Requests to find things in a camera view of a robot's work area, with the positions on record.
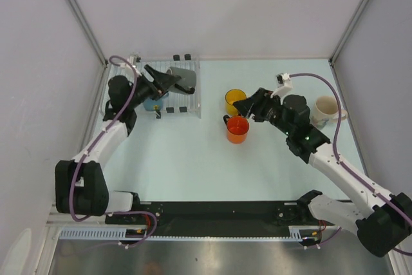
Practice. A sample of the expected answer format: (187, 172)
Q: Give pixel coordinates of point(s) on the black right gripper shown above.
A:
(256, 104)

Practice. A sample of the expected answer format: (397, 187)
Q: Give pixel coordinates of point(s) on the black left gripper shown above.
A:
(161, 82)

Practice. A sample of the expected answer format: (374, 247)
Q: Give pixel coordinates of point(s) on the yellow mug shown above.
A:
(231, 97)

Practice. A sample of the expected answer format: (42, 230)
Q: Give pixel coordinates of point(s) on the orange cup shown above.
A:
(237, 128)

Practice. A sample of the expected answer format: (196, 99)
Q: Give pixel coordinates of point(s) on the grey mug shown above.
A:
(187, 84)

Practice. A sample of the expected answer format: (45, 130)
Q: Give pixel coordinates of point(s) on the beige patterned ceramic mug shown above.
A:
(325, 110)

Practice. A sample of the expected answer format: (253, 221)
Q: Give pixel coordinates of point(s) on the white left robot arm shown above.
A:
(80, 186)

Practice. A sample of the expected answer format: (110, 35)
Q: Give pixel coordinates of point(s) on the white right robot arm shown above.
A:
(380, 219)

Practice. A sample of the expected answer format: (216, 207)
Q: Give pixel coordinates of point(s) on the clear acrylic dish rack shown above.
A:
(175, 103)

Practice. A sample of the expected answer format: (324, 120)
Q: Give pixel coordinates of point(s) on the light blue mug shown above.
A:
(155, 105)

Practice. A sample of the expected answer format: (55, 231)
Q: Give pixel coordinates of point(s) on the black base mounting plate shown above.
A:
(229, 219)

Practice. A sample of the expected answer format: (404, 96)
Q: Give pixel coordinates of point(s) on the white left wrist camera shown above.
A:
(134, 59)

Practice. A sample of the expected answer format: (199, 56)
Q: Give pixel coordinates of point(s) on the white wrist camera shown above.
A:
(284, 85)
(134, 59)

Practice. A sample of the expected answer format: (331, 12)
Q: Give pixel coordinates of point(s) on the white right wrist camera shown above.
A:
(284, 85)

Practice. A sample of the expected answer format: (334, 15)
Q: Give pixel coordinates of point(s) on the slotted cable duct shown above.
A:
(124, 234)

